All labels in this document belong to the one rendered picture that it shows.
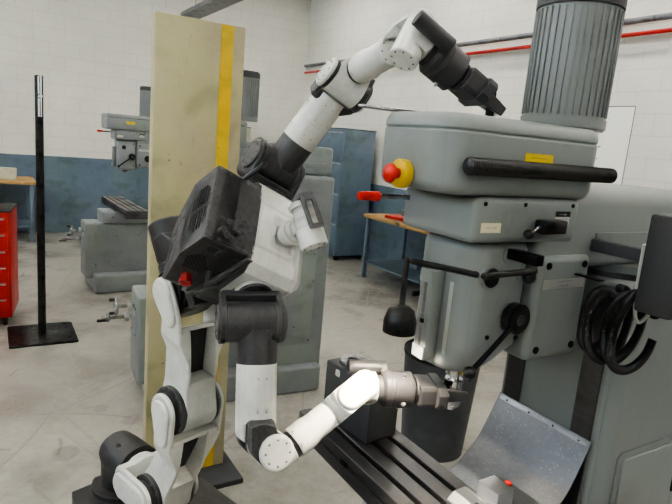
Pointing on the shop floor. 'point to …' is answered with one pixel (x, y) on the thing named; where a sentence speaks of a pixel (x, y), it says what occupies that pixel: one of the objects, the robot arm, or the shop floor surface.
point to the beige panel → (189, 169)
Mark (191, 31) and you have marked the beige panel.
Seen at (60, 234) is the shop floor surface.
